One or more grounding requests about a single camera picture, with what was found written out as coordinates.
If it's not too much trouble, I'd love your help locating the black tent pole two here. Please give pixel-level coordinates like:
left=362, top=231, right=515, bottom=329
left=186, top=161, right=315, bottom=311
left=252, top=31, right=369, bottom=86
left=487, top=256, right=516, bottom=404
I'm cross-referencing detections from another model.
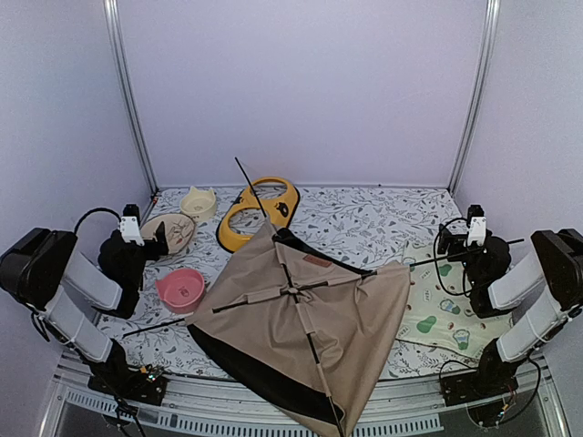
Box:
left=122, top=239, right=525, bottom=339

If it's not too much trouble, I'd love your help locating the black tent pole one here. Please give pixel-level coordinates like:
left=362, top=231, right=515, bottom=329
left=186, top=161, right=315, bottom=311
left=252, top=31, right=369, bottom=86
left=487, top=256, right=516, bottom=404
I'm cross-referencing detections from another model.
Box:
left=234, top=157, right=346, bottom=434

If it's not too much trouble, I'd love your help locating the beige pet tent fabric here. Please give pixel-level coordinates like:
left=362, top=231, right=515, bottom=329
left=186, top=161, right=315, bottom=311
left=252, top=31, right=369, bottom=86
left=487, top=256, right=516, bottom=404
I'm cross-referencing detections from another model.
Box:
left=186, top=223, right=411, bottom=436

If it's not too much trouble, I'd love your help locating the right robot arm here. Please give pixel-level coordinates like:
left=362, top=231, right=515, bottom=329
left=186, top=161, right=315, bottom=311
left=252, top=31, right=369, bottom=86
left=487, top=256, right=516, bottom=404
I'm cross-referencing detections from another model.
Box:
left=436, top=227, right=582, bottom=397

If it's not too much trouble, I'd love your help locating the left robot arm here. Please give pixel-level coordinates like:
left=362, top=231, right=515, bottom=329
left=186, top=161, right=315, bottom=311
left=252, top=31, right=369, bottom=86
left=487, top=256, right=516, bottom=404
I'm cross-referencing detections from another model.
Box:
left=1, top=228, right=163, bottom=395

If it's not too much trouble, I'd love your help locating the pink pet bowl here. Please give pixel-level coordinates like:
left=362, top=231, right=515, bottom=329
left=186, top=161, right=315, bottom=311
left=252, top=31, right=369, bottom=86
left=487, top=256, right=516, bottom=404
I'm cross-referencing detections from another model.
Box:
left=155, top=268, right=205, bottom=314

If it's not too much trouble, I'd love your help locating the avocado print pet mat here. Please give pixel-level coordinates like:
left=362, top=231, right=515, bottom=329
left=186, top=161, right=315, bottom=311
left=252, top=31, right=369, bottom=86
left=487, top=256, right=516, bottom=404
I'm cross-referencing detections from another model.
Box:
left=397, top=242, right=513, bottom=359

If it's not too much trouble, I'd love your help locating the beige leaf plate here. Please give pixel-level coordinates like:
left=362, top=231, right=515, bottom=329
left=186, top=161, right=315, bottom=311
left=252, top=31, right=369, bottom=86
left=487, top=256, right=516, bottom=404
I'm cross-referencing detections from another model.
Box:
left=141, top=213, right=196, bottom=255

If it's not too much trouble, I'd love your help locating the cream cat-ear bowl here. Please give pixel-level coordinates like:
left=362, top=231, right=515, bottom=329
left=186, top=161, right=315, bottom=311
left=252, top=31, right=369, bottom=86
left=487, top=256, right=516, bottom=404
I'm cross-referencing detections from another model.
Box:
left=179, top=187, right=217, bottom=222

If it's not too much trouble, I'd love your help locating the floral table cloth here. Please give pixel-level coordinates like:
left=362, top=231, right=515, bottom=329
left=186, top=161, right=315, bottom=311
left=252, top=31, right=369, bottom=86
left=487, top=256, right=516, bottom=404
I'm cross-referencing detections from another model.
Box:
left=97, top=188, right=478, bottom=379

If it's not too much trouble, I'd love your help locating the yellow double bowl holder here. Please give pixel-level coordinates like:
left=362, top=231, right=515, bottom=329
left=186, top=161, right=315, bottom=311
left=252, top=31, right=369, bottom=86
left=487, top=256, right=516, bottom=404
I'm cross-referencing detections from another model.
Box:
left=216, top=177, right=301, bottom=253

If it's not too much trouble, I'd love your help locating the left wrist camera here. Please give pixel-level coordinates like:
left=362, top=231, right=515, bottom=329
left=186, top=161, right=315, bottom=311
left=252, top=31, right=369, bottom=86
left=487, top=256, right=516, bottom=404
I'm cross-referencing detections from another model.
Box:
left=118, top=204, right=145, bottom=246

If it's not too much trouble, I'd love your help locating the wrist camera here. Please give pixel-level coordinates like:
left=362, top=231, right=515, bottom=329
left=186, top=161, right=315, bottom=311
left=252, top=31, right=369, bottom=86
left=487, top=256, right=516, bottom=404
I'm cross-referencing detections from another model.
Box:
left=466, top=204, right=486, bottom=248
left=118, top=204, right=145, bottom=246

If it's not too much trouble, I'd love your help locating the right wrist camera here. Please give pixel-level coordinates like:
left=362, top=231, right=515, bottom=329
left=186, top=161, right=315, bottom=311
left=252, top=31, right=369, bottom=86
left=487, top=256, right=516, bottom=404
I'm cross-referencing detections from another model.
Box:
left=466, top=204, right=486, bottom=248

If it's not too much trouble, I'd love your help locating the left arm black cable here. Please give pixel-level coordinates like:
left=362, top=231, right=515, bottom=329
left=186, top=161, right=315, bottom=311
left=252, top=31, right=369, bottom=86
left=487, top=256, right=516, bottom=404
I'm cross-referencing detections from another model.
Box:
left=72, top=207, right=125, bottom=234

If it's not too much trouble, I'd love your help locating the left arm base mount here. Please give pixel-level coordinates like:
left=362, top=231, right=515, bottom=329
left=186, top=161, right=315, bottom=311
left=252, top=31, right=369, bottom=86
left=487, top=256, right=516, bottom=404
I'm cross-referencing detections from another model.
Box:
left=87, top=363, right=168, bottom=406

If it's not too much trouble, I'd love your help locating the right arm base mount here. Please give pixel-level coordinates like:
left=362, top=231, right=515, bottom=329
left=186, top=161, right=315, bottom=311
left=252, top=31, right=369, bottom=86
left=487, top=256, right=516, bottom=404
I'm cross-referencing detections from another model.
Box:
left=439, top=371, right=518, bottom=406

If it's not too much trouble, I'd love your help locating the front aluminium rail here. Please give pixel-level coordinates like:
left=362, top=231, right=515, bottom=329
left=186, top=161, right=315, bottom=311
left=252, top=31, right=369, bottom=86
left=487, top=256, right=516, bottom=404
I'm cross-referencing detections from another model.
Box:
left=39, top=354, right=574, bottom=436

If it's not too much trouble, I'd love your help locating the left aluminium frame post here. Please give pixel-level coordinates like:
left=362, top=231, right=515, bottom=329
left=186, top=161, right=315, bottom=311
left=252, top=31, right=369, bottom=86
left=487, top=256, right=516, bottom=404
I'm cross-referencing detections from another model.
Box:
left=103, top=0, right=159, bottom=198

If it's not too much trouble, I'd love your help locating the aluminium frame post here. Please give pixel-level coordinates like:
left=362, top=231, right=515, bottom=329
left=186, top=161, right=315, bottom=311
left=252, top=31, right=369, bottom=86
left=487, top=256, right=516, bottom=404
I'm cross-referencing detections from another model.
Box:
left=447, top=0, right=500, bottom=197
left=103, top=0, right=159, bottom=198

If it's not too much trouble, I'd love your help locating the right aluminium frame post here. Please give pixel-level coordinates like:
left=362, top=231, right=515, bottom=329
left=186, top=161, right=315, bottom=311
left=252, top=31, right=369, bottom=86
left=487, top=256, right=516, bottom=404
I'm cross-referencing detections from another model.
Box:
left=447, top=0, right=500, bottom=197

